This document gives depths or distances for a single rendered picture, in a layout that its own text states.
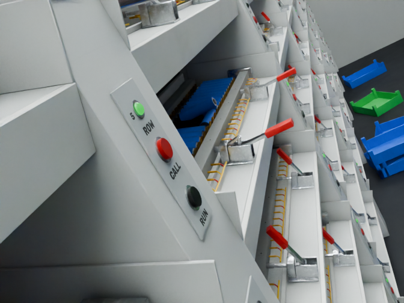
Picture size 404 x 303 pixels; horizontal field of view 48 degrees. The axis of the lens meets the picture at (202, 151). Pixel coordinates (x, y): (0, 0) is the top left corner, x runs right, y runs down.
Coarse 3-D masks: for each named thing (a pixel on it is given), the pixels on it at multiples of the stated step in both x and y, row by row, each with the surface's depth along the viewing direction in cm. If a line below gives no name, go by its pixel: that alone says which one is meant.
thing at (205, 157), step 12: (240, 72) 92; (240, 84) 83; (228, 96) 77; (240, 96) 81; (228, 108) 70; (216, 120) 66; (228, 120) 68; (240, 120) 68; (216, 132) 61; (204, 144) 58; (216, 144) 58; (204, 156) 54; (216, 156) 58; (204, 168) 51; (216, 180) 50
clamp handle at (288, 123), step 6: (288, 120) 53; (276, 126) 54; (282, 126) 53; (288, 126) 53; (264, 132) 55; (270, 132) 54; (276, 132) 54; (240, 138) 55; (252, 138) 55; (258, 138) 55; (240, 144) 56; (246, 144) 55
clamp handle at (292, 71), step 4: (292, 68) 78; (284, 72) 78; (288, 72) 77; (292, 72) 77; (280, 76) 78; (284, 76) 78; (288, 76) 78; (272, 80) 79; (276, 80) 78; (280, 80) 78; (264, 84) 80; (268, 84) 79
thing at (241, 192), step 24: (192, 72) 97; (216, 72) 96; (264, 72) 94; (168, 96) 84; (264, 120) 69; (264, 144) 61; (240, 168) 54; (264, 168) 58; (216, 192) 39; (240, 192) 49; (264, 192) 56; (240, 216) 44
